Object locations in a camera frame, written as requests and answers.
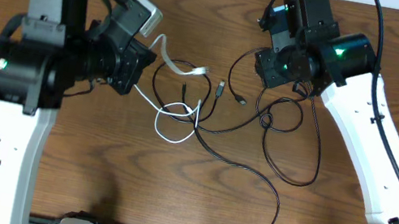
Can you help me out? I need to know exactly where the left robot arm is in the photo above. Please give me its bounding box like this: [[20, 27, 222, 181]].
[[0, 0, 163, 224]]

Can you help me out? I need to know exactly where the white USB cable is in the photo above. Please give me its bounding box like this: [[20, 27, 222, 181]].
[[124, 30, 215, 149]]

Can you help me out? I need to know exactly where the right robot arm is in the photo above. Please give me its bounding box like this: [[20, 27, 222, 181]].
[[255, 0, 399, 224]]

